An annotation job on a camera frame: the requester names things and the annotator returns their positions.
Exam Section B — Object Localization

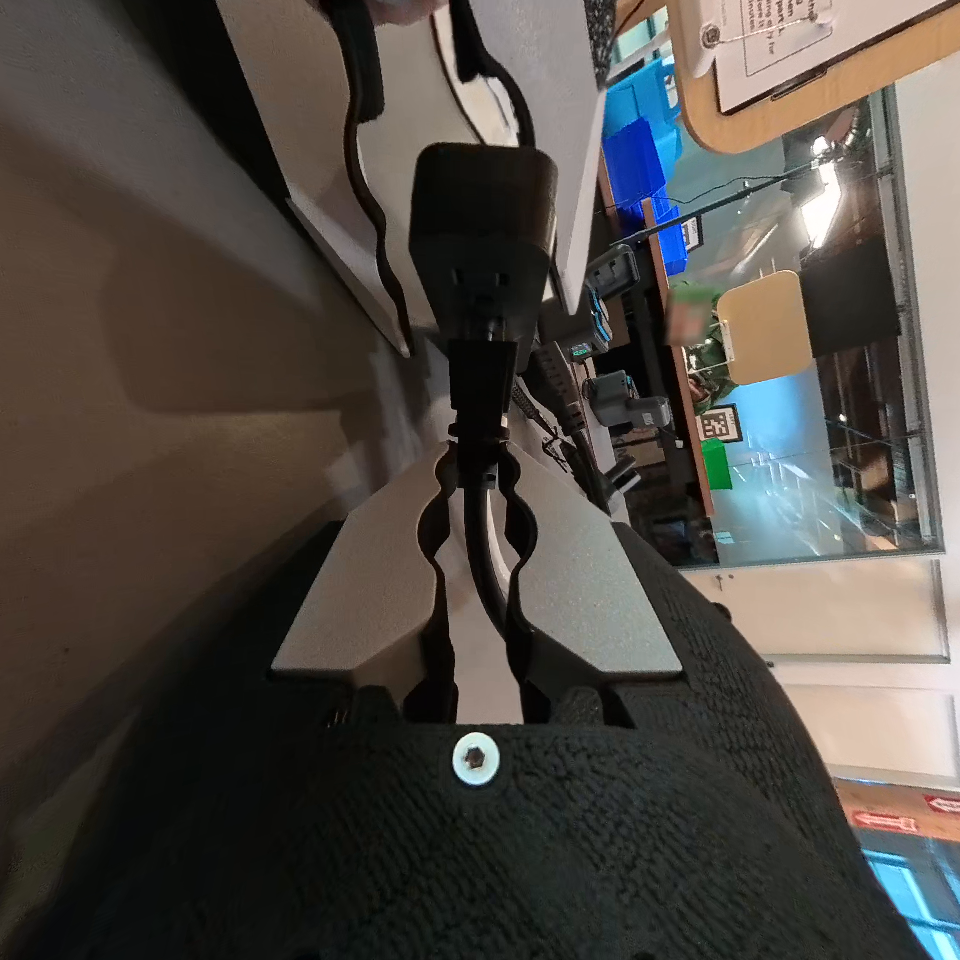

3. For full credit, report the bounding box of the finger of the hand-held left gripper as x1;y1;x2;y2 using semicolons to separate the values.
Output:
431;0;610;316
217;0;414;360

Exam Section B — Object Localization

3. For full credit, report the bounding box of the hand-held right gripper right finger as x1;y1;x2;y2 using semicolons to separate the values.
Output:
497;442;685;727

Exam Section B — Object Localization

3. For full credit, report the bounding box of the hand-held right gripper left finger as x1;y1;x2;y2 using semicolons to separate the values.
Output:
270;441;460;725

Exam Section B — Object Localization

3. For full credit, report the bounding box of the black power cord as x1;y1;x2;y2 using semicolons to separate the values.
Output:
446;315;522;640

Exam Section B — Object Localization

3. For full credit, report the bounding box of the blue plastic bin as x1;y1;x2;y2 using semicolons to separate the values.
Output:
641;195;693;271
603;60;680;207

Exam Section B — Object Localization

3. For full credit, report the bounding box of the black light stand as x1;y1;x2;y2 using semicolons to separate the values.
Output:
609;157;845;250

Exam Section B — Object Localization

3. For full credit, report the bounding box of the green box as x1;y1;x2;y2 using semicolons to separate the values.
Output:
701;438;736;492

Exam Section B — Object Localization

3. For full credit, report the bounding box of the grey charger case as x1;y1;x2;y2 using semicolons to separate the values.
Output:
583;371;674;434

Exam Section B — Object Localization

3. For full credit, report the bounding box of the black battery charger case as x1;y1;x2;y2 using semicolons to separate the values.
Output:
540;243;644;363

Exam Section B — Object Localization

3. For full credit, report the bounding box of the plain wooden board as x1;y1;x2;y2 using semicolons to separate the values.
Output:
716;270;816;389

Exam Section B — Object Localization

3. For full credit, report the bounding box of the wooden beam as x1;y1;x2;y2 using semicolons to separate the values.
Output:
832;780;960;845

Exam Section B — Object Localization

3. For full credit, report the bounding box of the black panel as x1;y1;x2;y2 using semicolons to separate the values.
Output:
798;232;903;360

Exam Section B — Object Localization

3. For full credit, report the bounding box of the large window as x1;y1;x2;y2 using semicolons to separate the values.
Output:
862;847;960;960

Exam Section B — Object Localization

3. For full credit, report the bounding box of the black ribbed cord connector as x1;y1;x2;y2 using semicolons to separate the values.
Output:
534;339;612;511

